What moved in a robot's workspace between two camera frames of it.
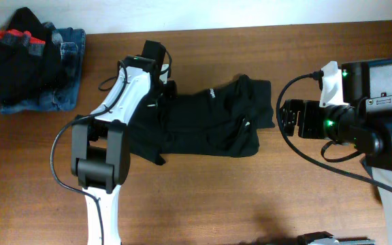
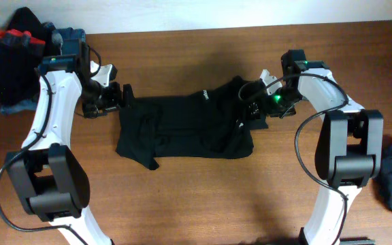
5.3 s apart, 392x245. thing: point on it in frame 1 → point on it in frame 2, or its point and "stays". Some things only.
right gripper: [308, 109] → [255, 102]
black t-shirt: [222, 120] stays
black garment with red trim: [21, 61] stays
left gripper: [172, 86] → [115, 101]
